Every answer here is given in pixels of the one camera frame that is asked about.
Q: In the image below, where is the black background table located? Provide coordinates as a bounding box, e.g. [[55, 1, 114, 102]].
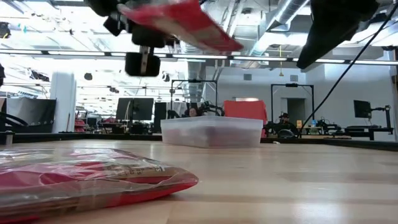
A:
[[341, 123, 395, 141]]

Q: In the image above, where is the black curved cable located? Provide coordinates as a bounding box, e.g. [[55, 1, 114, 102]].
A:
[[0, 111, 29, 134]]

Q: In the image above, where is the long ceiling light rail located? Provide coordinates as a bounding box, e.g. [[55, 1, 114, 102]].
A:
[[0, 49, 398, 66]]

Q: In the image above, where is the black station frame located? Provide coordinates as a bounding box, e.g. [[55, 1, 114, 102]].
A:
[[170, 79, 218, 119], [271, 83, 315, 125]]

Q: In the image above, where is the red storage cart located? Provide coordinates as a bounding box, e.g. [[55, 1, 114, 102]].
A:
[[223, 100, 269, 138]]

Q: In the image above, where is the dark grey partition panel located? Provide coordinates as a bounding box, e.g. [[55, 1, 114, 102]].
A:
[[5, 98, 57, 134]]

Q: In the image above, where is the clear plastic bin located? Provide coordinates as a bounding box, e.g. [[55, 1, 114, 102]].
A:
[[160, 116, 264, 149]]

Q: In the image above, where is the silver ventilation duct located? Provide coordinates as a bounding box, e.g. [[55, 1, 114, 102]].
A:
[[180, 40, 208, 103], [245, 0, 312, 68]]

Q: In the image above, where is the red equipment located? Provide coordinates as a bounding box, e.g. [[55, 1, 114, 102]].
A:
[[74, 118, 88, 133]]

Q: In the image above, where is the red Orville popcorn bag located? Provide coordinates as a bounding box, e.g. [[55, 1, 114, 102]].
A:
[[117, 0, 244, 53], [0, 147, 200, 224]]

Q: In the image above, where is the black computer monitor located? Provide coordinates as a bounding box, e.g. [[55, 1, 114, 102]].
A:
[[116, 97, 155, 121]]

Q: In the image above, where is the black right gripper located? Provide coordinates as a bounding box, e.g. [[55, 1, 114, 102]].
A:
[[297, 0, 380, 70]]

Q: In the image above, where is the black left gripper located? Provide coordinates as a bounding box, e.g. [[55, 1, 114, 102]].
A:
[[103, 12, 175, 77]]

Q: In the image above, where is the black monitor on arm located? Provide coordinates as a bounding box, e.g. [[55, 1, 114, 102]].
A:
[[353, 100, 392, 125]]

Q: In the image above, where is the white column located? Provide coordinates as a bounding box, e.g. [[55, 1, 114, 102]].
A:
[[50, 71, 78, 134]]

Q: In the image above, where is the black computer tower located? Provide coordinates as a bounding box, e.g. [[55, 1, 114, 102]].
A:
[[154, 101, 168, 134]]

